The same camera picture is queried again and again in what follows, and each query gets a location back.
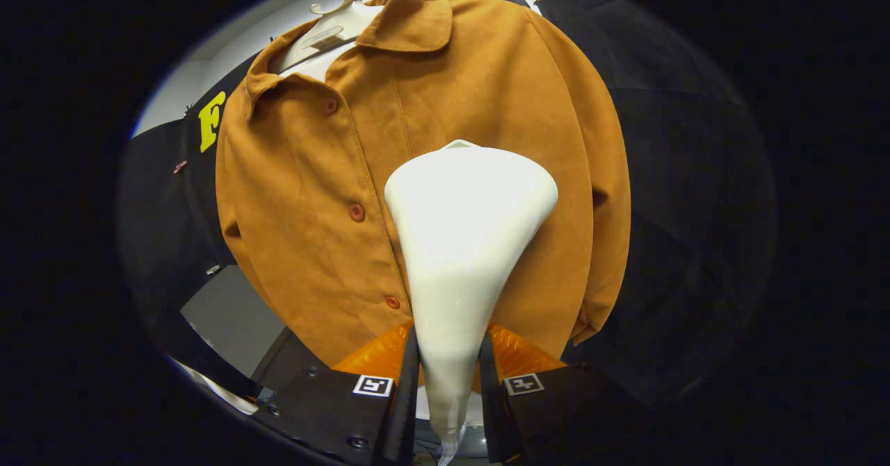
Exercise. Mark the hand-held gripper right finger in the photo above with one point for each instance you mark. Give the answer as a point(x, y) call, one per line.
point(490, 403)

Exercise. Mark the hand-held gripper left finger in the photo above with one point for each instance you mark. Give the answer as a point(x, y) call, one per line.
point(409, 396)

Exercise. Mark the white garment steamer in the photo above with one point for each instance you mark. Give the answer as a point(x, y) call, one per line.
point(466, 243)

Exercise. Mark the orange button shirt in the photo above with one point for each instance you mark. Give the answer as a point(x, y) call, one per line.
point(313, 195)

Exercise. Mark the black backdrop cloth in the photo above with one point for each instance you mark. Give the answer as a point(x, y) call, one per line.
point(695, 209)

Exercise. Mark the pink cloth clip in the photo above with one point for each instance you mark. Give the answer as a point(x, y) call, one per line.
point(179, 167)

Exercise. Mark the white mannequin torso hanger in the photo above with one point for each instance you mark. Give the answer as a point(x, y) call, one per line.
point(327, 31)

